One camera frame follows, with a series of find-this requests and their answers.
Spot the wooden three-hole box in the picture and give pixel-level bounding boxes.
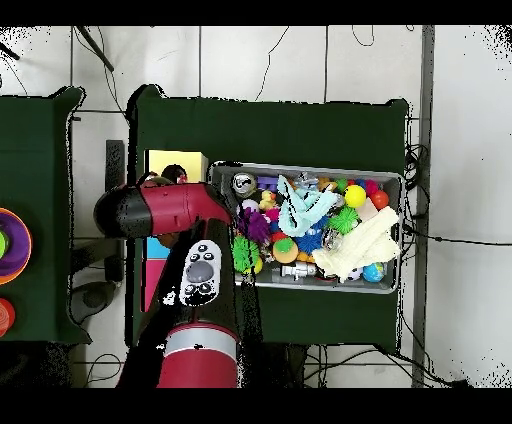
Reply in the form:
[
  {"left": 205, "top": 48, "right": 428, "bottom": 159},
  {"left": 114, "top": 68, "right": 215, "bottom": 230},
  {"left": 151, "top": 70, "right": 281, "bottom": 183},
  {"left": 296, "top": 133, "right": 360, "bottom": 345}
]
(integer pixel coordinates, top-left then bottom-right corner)
[{"left": 139, "top": 149, "right": 210, "bottom": 314}]

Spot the silver mesh bin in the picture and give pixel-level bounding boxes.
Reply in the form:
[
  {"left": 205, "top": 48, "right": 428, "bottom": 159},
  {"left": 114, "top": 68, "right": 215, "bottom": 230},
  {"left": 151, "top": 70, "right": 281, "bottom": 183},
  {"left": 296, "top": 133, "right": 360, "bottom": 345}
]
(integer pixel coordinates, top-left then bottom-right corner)
[{"left": 207, "top": 160, "right": 404, "bottom": 295}]

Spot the purple spiky toy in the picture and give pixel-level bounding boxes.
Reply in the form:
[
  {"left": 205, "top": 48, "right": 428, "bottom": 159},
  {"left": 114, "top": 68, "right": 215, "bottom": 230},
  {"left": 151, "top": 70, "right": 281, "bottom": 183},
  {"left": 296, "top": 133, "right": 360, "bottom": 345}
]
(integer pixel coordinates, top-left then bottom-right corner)
[{"left": 235, "top": 207, "right": 272, "bottom": 245}]

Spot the yellow plush duck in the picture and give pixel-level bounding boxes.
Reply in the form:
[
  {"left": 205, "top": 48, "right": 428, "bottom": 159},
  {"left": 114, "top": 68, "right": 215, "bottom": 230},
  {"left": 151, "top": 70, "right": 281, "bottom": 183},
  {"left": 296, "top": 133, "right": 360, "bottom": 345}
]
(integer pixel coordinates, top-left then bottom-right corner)
[{"left": 257, "top": 189, "right": 278, "bottom": 212}]

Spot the green spiky ball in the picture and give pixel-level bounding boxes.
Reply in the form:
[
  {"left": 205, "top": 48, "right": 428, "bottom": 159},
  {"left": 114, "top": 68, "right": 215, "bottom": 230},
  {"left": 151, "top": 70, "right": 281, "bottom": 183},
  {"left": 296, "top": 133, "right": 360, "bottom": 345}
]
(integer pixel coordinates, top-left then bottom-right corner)
[{"left": 230, "top": 235, "right": 261, "bottom": 275}]

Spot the mint knitted cloth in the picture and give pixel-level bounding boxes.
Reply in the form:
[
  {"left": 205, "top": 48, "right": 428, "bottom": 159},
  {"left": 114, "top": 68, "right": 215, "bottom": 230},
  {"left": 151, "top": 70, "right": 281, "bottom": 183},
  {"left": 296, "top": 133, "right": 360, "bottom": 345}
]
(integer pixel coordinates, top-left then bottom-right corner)
[{"left": 276, "top": 174, "right": 339, "bottom": 238}]

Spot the dark green table cloth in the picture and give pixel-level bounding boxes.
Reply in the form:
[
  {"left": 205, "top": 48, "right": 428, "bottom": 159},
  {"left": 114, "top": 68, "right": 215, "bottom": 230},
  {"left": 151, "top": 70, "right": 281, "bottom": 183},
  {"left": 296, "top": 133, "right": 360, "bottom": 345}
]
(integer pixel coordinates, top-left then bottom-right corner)
[{"left": 127, "top": 83, "right": 410, "bottom": 355}]

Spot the yellow ball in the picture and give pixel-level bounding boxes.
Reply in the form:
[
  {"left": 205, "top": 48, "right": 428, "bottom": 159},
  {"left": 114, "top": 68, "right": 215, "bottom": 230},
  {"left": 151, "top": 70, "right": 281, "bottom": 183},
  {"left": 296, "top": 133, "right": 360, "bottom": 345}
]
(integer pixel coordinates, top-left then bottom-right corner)
[{"left": 342, "top": 184, "right": 368, "bottom": 209}]

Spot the cream knitted cloth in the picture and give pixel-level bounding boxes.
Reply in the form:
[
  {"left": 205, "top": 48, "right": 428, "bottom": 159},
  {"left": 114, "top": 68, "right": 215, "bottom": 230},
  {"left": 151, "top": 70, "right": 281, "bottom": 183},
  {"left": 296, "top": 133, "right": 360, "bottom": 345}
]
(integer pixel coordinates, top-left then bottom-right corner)
[{"left": 311, "top": 205, "right": 402, "bottom": 283}]

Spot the blue globe ball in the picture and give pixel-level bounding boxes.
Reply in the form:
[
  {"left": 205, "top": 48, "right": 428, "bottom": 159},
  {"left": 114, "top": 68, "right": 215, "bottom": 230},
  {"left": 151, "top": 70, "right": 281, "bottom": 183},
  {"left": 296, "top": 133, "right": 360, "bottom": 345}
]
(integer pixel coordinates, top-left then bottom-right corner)
[{"left": 362, "top": 261, "right": 387, "bottom": 284}]

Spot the black panel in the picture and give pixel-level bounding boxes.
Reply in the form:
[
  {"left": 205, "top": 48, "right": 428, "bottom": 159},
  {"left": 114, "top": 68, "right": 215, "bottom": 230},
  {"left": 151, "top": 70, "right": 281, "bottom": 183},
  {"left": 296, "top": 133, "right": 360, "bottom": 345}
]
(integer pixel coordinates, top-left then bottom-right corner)
[{"left": 104, "top": 139, "right": 126, "bottom": 282}]

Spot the grey stand base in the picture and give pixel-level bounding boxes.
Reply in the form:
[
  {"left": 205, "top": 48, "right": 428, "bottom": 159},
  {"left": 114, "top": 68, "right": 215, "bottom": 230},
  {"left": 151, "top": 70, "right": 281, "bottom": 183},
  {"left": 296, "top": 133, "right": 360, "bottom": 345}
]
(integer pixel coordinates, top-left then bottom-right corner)
[{"left": 69, "top": 279, "right": 118, "bottom": 326}]

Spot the dark green side-table cloth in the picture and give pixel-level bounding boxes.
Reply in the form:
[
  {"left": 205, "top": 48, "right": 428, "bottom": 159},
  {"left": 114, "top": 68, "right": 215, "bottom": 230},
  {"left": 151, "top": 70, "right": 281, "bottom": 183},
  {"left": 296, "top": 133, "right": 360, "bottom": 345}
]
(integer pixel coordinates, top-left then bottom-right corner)
[{"left": 0, "top": 85, "right": 93, "bottom": 346}]

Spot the long black rod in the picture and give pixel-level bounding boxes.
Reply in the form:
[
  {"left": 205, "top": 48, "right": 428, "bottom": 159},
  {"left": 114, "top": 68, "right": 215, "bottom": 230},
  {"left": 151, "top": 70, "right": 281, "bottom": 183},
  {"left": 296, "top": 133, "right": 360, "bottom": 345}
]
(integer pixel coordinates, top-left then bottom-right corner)
[{"left": 75, "top": 25, "right": 116, "bottom": 73}]

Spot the round plastic bowl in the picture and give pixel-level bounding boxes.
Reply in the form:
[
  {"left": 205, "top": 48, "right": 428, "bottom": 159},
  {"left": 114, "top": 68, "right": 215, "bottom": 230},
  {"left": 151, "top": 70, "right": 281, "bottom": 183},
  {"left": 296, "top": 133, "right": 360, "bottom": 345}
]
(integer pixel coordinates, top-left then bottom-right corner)
[{"left": 0, "top": 207, "right": 33, "bottom": 286}]

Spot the red round bowl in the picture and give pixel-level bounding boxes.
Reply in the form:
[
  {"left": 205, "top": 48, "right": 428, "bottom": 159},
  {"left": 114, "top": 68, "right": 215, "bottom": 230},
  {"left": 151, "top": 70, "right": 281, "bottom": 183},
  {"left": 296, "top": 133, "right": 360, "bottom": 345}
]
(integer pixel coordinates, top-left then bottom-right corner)
[{"left": 0, "top": 297, "right": 17, "bottom": 338}]

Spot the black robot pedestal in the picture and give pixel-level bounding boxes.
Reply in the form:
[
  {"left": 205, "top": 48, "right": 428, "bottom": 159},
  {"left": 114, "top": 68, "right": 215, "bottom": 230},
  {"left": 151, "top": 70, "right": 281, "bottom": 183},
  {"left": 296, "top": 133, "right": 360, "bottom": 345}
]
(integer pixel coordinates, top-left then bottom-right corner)
[{"left": 239, "top": 341, "right": 309, "bottom": 388}]

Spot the thin black floor cable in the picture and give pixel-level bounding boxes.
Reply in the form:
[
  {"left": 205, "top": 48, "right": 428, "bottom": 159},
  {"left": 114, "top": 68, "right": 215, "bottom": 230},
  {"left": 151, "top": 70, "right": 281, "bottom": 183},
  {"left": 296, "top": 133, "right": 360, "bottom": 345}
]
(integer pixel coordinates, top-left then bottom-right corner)
[{"left": 254, "top": 25, "right": 291, "bottom": 102}]

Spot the black floor cable bundle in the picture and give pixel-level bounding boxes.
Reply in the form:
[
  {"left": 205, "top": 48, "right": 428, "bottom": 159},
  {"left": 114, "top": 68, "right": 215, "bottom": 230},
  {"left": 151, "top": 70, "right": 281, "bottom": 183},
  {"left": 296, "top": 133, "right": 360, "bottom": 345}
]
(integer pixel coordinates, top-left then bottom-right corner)
[{"left": 403, "top": 142, "right": 432, "bottom": 193}]

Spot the grey floor cable cover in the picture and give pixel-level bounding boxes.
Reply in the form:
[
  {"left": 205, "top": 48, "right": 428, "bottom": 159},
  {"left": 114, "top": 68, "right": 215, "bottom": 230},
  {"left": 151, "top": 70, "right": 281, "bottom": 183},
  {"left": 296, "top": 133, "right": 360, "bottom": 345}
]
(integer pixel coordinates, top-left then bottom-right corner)
[{"left": 411, "top": 25, "right": 436, "bottom": 388}]

